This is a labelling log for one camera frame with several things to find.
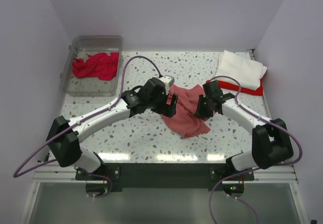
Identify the salmon pink t shirt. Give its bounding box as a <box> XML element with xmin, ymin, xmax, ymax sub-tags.
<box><xmin>162</xmin><ymin>85</ymin><xmax>210</xmax><ymax>138</ymax></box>

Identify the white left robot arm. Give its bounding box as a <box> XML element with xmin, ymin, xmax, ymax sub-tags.
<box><xmin>46</xmin><ymin>76</ymin><xmax>178</xmax><ymax>180</ymax></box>

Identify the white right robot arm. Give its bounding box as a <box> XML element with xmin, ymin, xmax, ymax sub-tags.
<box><xmin>194</xmin><ymin>81</ymin><xmax>294</xmax><ymax>180</ymax></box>

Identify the folded white t shirt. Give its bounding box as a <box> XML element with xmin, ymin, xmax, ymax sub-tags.
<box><xmin>216</xmin><ymin>50</ymin><xmax>267</xmax><ymax>90</ymax></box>

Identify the folded red t shirt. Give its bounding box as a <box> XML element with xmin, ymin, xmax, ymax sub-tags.
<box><xmin>218</xmin><ymin>79</ymin><xmax>263</xmax><ymax>96</ymax></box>

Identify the crumpled red t shirt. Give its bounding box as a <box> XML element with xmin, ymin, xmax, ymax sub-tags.
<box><xmin>72</xmin><ymin>52</ymin><xmax>120</xmax><ymax>81</ymax></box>

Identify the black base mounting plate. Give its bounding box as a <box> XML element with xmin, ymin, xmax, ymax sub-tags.
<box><xmin>75</xmin><ymin>162</ymin><xmax>254</xmax><ymax>193</ymax></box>

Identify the clear plastic bin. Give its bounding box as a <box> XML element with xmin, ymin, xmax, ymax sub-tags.
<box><xmin>59</xmin><ymin>35</ymin><xmax>123</xmax><ymax>97</ymax></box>

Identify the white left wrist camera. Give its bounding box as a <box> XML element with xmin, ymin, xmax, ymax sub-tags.
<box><xmin>159</xmin><ymin>75</ymin><xmax>175</xmax><ymax>88</ymax></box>

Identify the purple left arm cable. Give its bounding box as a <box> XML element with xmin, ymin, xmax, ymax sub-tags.
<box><xmin>13</xmin><ymin>55</ymin><xmax>165</xmax><ymax>199</ymax></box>

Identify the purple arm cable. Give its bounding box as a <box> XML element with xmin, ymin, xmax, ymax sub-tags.
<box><xmin>204</xmin><ymin>75</ymin><xmax>303</xmax><ymax>224</ymax></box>
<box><xmin>13</xmin><ymin>55</ymin><xmax>165</xmax><ymax>199</ymax></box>

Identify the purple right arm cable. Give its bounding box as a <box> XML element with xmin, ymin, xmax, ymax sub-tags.
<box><xmin>204</xmin><ymin>75</ymin><xmax>303</xmax><ymax>224</ymax></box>

